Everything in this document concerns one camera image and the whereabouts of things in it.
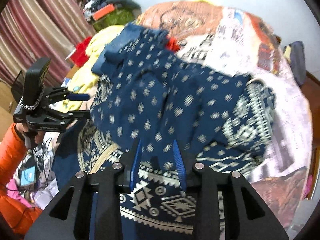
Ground orange box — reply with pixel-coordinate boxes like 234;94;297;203
92;4;116;21

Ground dark blue bag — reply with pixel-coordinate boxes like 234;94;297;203
284;41;306;87

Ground orange printed bed quilt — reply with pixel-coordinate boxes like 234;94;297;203
137;1;312;229

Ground orange left sleeve forearm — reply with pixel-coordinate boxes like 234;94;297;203
0;123;43;237

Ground grey pillow on clutter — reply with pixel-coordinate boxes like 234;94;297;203
105;0;140;10

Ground yellow cartoon fleece blanket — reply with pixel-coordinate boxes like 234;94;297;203
57;25;124;113

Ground person left hand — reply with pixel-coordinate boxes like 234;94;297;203
15;124;45;144

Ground pink slipper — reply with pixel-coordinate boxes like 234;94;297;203
303;175;313;198

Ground navy patterned zip hoodie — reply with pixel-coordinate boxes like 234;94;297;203
53;34;275;239

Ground red plush garment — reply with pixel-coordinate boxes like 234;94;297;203
69;36;92;67

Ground striped brown curtain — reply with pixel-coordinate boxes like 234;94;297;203
1;0;95;85

